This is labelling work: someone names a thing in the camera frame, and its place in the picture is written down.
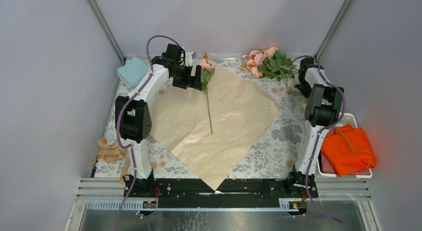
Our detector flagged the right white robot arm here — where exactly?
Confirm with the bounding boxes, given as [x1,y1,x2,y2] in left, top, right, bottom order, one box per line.
[285,55,345,197]

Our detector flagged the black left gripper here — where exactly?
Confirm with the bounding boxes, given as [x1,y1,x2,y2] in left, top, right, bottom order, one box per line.
[169,63,201,90]

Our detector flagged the light blue folded towel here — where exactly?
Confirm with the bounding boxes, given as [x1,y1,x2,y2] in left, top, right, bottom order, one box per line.
[117,57,150,89]

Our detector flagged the pink fake rose stem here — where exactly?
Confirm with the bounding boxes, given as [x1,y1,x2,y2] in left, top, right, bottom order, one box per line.
[199,53,215,135]

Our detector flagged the orange folded cloth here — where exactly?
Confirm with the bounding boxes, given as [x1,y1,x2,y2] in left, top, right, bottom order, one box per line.
[320,125,377,177]

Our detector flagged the pink cloth in basket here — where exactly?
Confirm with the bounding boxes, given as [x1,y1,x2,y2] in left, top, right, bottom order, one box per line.
[320,155,372,177]

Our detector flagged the peach wrapping paper sheet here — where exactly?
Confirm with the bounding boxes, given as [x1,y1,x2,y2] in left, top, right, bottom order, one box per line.
[150,63,280,190]

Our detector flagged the pile of fake flowers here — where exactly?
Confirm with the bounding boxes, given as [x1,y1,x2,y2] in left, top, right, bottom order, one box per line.
[240,46,298,81]

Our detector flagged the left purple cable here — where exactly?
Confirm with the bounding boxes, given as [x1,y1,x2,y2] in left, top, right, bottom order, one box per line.
[113,35,185,231]

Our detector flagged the floral patterned tablecloth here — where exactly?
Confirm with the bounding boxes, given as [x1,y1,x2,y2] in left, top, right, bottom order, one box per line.
[90,58,307,179]

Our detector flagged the white plastic basket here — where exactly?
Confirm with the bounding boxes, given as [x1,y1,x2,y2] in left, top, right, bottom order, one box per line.
[317,113,377,179]

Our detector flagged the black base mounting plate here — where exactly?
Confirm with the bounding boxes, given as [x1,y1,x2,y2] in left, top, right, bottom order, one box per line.
[123,176,318,209]

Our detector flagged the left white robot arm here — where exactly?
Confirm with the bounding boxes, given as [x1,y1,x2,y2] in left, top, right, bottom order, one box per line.
[114,44,202,197]

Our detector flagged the beige ribbon pile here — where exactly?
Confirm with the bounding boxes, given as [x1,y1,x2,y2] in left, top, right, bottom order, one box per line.
[92,137,130,188]

